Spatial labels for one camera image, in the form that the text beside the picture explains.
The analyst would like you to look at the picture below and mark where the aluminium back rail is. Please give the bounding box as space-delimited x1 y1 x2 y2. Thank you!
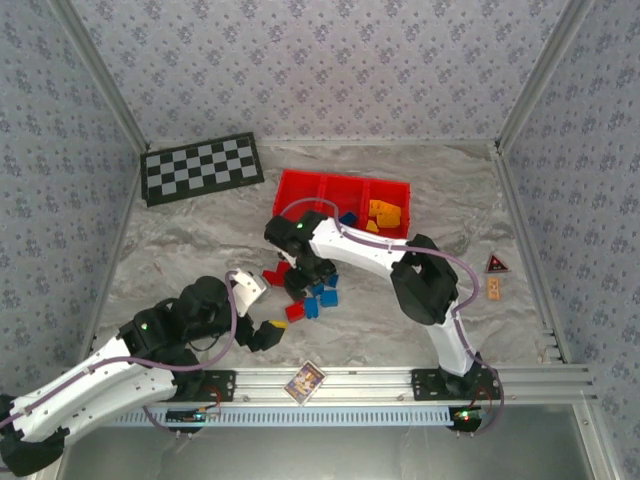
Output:
148 138 501 149

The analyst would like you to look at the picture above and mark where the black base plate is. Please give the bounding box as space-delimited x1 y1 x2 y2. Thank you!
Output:
410 368 503 402
169 369 237 403

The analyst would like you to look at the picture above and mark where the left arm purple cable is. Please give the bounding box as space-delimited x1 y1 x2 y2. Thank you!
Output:
0 269 241 437

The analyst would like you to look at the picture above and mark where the red black triangle sticker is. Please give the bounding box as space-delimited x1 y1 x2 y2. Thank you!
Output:
483 253 512 275

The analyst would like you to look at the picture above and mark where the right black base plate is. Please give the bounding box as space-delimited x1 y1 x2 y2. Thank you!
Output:
410 368 503 402

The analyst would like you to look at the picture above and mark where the grey slotted cable duct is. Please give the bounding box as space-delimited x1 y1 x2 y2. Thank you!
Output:
112 405 461 428

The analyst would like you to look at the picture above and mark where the aluminium front rail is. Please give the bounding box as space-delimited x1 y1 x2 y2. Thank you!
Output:
53 364 599 405

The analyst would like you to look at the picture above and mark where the aluminium side rail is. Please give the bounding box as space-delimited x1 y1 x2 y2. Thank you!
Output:
488 142 571 364
77 144 151 366

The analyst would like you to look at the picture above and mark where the aluminium frame post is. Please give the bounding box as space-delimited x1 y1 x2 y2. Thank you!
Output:
48 0 152 151
493 0 597 151

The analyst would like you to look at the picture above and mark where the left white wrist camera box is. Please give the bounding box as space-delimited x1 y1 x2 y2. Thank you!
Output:
227 268 272 318

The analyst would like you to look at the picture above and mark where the red three-compartment tray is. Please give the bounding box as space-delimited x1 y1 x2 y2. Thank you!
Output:
272 168 412 239

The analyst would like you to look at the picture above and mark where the grey metal panel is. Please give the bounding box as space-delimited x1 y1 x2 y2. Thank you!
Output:
52 424 614 480

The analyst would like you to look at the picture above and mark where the black grey checkerboard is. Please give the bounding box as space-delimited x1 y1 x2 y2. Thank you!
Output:
139 131 266 209

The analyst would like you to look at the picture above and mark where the circuit board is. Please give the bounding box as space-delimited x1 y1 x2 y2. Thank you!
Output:
452 407 489 425
166 407 222 425

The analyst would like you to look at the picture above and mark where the left circuit board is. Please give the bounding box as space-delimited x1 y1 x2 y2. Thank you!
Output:
166 407 222 425

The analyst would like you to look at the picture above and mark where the colourful picture card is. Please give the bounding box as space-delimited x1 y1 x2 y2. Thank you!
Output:
283 362 327 405

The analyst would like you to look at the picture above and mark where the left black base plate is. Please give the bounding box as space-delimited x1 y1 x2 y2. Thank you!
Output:
169 369 237 403

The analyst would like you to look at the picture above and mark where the right circuit board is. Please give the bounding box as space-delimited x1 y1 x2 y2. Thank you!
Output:
452 407 489 425

